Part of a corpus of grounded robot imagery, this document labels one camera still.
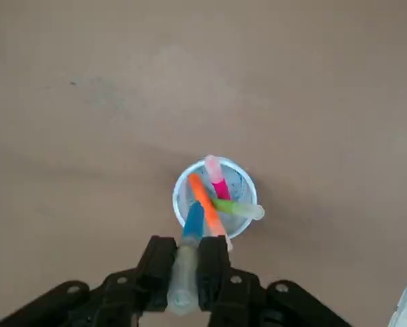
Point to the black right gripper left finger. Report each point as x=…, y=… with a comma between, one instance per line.
x=159, y=272

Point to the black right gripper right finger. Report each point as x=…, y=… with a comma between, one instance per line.
x=213, y=272

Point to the blue highlighter pen clear cap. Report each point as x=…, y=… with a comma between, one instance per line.
x=194, y=221

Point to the orange highlighter pen clear cap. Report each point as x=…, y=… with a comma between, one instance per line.
x=206, y=207

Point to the green highlighter pen clear cap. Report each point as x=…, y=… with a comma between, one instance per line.
x=227, y=205

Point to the pink highlighter pen clear cap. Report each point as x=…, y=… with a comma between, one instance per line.
x=220, y=190

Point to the light blue mesh pen cup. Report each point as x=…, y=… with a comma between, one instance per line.
x=240, y=190

